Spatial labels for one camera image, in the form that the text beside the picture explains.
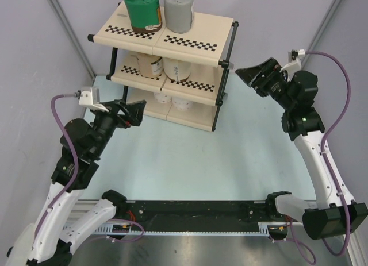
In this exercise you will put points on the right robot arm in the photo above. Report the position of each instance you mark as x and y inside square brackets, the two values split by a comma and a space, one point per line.
[336, 210]

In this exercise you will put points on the white flowered paper roll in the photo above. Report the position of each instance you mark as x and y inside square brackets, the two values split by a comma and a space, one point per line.
[182, 104]

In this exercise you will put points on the grey paper roll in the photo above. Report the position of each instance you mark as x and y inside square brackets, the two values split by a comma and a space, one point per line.
[179, 15]

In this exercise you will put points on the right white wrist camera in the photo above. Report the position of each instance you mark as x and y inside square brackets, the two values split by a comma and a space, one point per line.
[295, 58]

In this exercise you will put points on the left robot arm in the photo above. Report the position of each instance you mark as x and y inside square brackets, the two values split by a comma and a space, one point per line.
[48, 241]

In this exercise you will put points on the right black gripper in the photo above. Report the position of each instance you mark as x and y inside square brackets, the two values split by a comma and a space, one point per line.
[270, 69]

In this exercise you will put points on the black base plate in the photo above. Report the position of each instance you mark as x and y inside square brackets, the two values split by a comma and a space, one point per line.
[199, 218]

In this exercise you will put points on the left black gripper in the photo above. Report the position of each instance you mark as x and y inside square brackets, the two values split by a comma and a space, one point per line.
[135, 111]

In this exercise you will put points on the brown paper roll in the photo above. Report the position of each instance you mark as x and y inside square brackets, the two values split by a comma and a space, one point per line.
[150, 66]

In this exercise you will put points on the beige three-tier shelf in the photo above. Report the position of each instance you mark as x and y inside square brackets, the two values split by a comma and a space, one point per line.
[207, 46]

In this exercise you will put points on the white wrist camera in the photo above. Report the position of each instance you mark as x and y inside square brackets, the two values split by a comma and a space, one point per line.
[295, 58]
[90, 99]

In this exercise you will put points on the cream paper roll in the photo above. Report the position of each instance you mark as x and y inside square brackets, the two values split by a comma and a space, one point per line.
[176, 70]

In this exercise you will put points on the green paper roll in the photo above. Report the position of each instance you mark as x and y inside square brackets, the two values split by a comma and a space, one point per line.
[145, 15]

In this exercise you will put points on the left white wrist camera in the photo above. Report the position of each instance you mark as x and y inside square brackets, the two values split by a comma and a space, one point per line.
[90, 99]

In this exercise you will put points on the white dotted paper roll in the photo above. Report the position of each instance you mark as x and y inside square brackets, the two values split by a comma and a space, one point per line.
[162, 97]

